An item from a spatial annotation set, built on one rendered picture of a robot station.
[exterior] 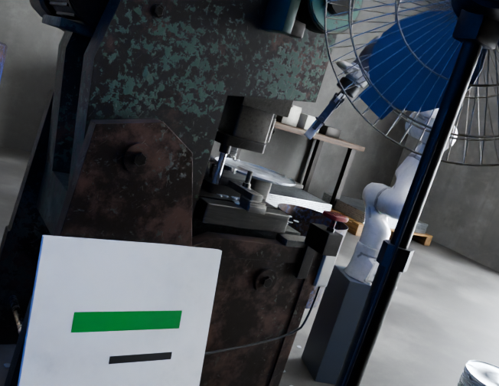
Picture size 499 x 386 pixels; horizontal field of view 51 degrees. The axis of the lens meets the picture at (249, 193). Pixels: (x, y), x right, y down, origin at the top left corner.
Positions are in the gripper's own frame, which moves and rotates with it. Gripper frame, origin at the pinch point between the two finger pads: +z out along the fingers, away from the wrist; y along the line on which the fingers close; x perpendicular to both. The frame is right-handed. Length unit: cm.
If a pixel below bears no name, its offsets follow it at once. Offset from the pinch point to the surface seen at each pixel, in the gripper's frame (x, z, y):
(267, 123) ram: 11.5, 7.7, -17.9
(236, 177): 8.0, 26.8, -20.6
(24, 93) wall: 219, 130, 224
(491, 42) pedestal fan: -18, -29, -92
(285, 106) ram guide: 10.4, 0.1, -18.1
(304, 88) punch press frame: 8.2, -7.8, -26.7
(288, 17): 20, -18, -48
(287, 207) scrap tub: -11, 46, 125
